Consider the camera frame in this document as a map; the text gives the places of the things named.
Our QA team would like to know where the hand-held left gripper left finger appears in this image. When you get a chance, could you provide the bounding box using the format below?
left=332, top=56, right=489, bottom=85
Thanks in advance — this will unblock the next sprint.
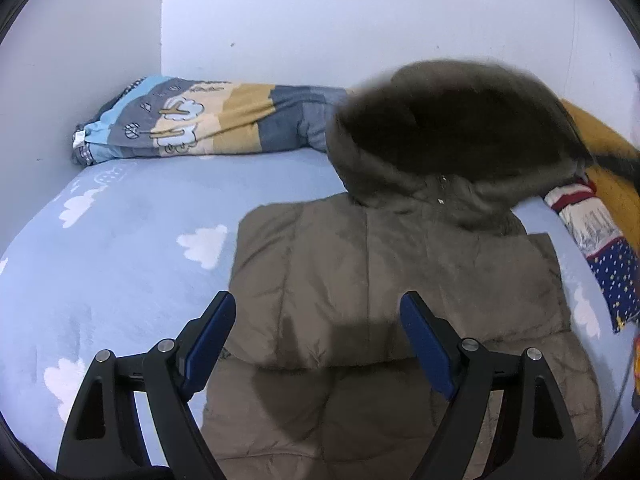
left=56, top=290, right=237, bottom=480

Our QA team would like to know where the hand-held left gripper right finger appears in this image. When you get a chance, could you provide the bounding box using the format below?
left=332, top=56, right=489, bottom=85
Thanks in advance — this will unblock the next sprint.
left=399, top=290, right=586, bottom=480

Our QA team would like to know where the brown padded hooded jacket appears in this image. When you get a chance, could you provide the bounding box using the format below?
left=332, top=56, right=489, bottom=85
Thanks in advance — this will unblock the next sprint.
left=200, top=59, right=606, bottom=480

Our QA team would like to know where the light blue cloud-print bed sheet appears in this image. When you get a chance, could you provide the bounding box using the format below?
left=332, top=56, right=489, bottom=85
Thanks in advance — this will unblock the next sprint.
left=0, top=147, right=640, bottom=471

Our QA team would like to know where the striped and starred pillow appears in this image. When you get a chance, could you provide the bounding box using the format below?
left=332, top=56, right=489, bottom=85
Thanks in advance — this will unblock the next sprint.
left=544, top=177, right=640, bottom=333

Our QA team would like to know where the patchwork cartoon-print quilt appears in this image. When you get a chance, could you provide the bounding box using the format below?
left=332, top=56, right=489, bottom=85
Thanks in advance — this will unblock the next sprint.
left=70, top=76, right=351, bottom=167

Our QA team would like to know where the yellow headboard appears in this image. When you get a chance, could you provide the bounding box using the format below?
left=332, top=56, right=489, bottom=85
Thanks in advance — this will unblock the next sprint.
left=557, top=97, right=640, bottom=241

